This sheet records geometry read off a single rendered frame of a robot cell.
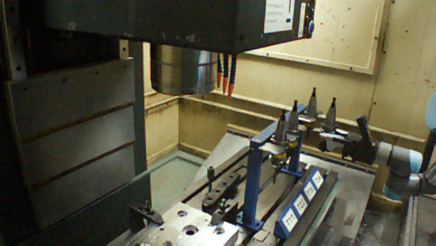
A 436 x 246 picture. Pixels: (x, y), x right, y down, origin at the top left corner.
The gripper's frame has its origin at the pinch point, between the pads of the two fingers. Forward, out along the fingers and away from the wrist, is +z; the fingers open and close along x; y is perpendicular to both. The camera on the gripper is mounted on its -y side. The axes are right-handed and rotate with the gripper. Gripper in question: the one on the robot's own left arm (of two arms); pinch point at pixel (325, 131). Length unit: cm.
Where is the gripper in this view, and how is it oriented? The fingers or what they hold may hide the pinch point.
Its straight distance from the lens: 125.2
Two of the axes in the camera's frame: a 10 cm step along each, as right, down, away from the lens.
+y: -0.8, 9.3, 3.6
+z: -8.4, -2.5, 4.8
